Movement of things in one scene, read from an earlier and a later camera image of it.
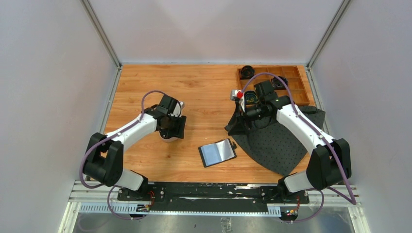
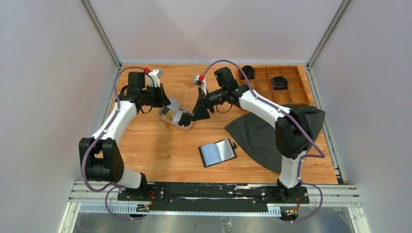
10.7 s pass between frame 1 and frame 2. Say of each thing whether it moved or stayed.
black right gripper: moved
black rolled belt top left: stayed
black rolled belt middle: stayed
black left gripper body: moved
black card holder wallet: stayed
